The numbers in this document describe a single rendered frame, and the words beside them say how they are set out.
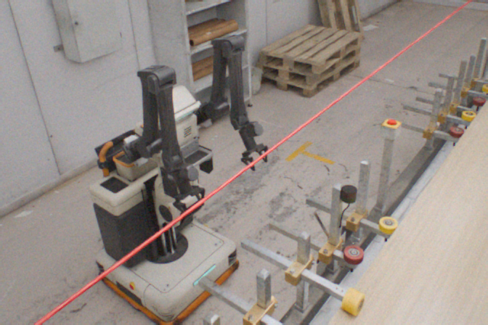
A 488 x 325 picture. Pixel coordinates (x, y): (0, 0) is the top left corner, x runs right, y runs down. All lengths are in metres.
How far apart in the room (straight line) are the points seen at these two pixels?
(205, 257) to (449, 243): 1.40
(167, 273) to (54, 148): 1.75
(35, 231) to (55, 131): 0.82
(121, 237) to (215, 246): 0.58
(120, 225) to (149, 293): 0.42
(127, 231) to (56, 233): 1.16
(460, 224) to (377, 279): 0.52
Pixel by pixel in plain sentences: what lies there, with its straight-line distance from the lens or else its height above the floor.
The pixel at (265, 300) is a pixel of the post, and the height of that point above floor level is 1.01.
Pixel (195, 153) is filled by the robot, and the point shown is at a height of 1.04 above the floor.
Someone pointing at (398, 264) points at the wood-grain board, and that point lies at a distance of 1.93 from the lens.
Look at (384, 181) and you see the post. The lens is 2.35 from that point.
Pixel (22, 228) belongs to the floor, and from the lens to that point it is 3.86.
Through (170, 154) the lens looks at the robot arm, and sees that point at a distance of 1.88.
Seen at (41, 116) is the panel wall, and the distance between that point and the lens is 3.91.
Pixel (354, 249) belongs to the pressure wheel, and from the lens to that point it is 1.94.
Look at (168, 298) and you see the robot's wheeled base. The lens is 2.63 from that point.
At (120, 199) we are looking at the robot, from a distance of 2.48.
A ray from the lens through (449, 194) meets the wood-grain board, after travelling 2.35.
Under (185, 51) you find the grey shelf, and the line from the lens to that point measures 4.11.
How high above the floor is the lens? 2.25
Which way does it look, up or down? 30 degrees down
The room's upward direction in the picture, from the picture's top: 2 degrees counter-clockwise
